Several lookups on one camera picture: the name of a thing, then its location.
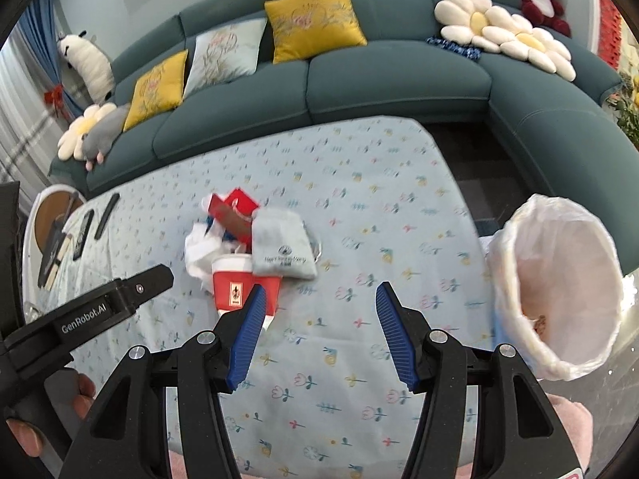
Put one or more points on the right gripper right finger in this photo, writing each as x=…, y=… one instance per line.
x=519, y=434

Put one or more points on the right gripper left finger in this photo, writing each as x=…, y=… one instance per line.
x=125, y=433

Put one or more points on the white tissue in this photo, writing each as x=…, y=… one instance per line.
x=199, y=252

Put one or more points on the red paper cup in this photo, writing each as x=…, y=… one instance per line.
x=233, y=280

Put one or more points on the red gift box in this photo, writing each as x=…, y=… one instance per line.
x=235, y=213

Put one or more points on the grey drawstring pouch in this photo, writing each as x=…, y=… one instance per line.
x=280, y=246

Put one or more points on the blue wrapper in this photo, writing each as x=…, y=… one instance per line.
x=216, y=229

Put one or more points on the white bag lined trash bin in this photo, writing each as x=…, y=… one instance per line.
x=559, y=293

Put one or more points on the person's left hand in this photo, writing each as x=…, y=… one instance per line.
x=72, y=395

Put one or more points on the black notebook on side table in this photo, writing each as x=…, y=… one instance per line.
x=52, y=252

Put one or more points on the black remote control left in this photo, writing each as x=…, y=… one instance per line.
x=83, y=235

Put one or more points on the black remote control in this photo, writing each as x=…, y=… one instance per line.
x=115, y=197
x=83, y=235

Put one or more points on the round wooden side table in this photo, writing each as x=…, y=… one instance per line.
x=51, y=205

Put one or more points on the black remote control right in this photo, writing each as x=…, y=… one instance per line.
x=115, y=197

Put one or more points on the white daisy pillow left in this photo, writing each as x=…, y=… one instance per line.
x=70, y=143

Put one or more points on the white daisy pillow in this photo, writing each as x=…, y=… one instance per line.
x=70, y=143
x=516, y=37
x=463, y=21

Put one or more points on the grey plush mouse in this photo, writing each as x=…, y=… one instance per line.
x=98, y=141

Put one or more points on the yellow embroidered cushion left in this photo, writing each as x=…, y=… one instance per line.
x=159, y=90

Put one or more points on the yellow embroidered cushion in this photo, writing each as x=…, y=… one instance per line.
x=159, y=90
x=303, y=29

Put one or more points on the white plush sheep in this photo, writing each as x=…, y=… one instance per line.
x=91, y=64

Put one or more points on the floral light blue tablecloth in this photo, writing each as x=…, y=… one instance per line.
x=322, y=398

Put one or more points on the blue curtain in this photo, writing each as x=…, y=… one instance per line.
x=37, y=25

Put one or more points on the light blue embroidered cushion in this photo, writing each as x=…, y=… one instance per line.
x=225, y=54

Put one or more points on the potted green plant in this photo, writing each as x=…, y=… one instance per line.
x=623, y=104

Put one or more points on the blue knitted cloth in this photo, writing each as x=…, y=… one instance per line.
x=472, y=53

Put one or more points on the white daisy pillow lower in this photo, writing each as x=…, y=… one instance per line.
x=516, y=37

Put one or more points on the yellow embroidered cushion right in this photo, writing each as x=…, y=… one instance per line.
x=303, y=29

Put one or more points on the dark green sectional sofa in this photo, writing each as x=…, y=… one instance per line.
x=556, y=131

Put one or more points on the white daisy pillow upper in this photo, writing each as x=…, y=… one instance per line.
x=463, y=21

